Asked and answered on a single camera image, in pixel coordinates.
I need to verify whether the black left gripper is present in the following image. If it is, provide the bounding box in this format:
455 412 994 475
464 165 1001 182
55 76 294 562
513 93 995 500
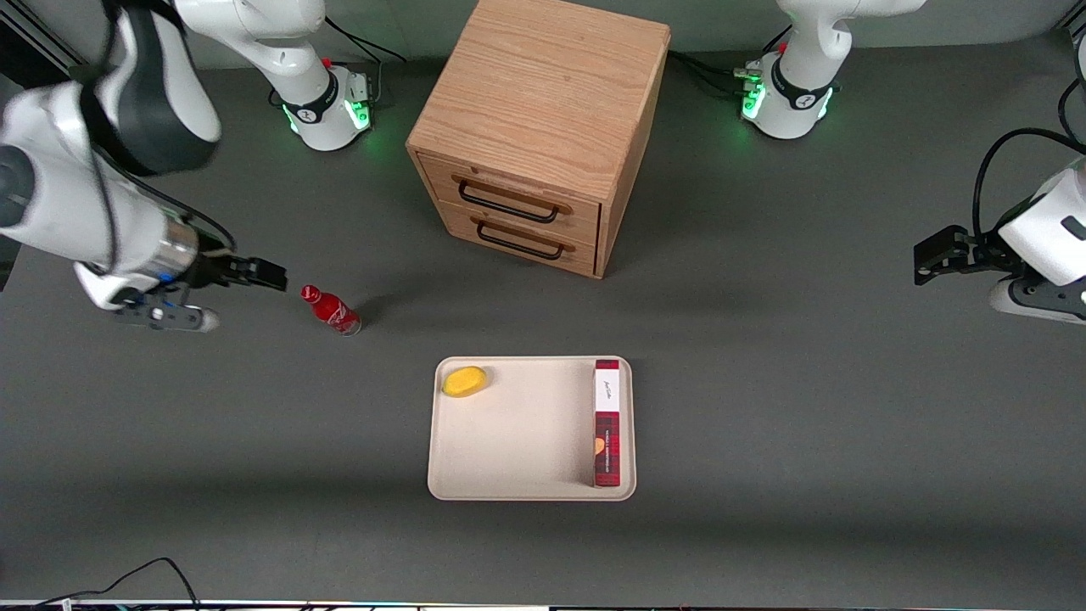
914 224 1025 287

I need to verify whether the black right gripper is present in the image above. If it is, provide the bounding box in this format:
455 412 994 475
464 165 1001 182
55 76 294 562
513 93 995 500
182 249 288 292

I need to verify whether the red coke bottle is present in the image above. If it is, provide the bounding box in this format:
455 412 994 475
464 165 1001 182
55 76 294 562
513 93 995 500
301 284 363 337

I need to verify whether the beige plastic tray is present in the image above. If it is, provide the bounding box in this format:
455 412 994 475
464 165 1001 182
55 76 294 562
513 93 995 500
427 355 637 502

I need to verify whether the wooden drawer front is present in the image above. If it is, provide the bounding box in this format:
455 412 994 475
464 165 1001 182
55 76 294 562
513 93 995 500
437 201 598 277
417 154 602 247

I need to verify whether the yellow lemon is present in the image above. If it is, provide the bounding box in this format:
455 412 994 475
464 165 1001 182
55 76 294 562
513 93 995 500
441 366 490 399

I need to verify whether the wooden drawer cabinet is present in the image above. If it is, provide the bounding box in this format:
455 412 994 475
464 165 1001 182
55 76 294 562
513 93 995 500
406 0 673 280

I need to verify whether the red plaid carton box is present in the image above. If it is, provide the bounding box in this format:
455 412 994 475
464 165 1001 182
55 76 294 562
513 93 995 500
592 359 623 489

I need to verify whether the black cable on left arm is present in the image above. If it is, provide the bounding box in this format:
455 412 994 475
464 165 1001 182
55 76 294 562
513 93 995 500
973 127 1086 240

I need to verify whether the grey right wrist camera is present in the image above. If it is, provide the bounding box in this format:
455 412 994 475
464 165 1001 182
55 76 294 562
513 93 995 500
113 287 221 334

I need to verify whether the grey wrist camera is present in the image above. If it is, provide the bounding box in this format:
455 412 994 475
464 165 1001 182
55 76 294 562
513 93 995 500
988 276 1086 326
113 287 221 334

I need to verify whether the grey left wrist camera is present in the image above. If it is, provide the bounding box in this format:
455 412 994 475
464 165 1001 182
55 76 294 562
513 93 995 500
988 276 1086 326

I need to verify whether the black metal drawer handle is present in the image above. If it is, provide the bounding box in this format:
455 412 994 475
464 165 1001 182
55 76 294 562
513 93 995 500
476 218 566 261
458 177 563 225

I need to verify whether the black cable at arm base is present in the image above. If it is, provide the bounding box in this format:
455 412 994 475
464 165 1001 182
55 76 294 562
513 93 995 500
677 58 756 98
325 15 408 65
669 49 752 81

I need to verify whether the black aluminium frame rail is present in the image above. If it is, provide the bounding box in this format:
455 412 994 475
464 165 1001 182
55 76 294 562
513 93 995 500
0 10 70 79

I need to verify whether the black cable at table edge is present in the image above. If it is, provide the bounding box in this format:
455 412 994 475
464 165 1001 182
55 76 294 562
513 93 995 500
34 557 201 608

